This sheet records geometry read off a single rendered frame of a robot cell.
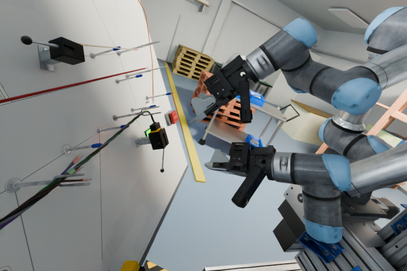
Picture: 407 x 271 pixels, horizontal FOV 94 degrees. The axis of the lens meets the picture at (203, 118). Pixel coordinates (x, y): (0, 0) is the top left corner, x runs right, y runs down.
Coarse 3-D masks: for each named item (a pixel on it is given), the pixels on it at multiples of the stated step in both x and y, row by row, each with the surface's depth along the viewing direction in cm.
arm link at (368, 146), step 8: (360, 136) 73; (368, 136) 71; (376, 136) 73; (352, 144) 73; (360, 144) 71; (368, 144) 69; (376, 144) 67; (384, 144) 67; (344, 152) 76; (352, 152) 73; (360, 152) 70; (368, 152) 68; (376, 152) 66; (352, 160) 73
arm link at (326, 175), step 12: (300, 156) 44; (312, 156) 43; (324, 156) 41; (336, 156) 41; (300, 168) 42; (312, 168) 41; (324, 168) 40; (336, 168) 39; (348, 168) 38; (300, 180) 43; (312, 180) 41; (324, 180) 40; (336, 180) 39; (348, 180) 38; (312, 192) 42; (324, 192) 40; (336, 192) 40
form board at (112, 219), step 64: (0, 0) 31; (64, 0) 43; (128, 0) 69; (0, 64) 30; (64, 64) 41; (128, 64) 63; (0, 128) 29; (64, 128) 39; (128, 128) 58; (0, 192) 28; (64, 192) 37; (128, 192) 54; (0, 256) 27; (64, 256) 35; (128, 256) 50
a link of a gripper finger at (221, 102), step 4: (228, 96) 50; (220, 100) 48; (224, 100) 48; (228, 100) 48; (216, 104) 48; (220, 104) 48; (208, 108) 49; (212, 108) 48; (216, 108) 48; (204, 112) 49; (208, 112) 49; (212, 112) 49
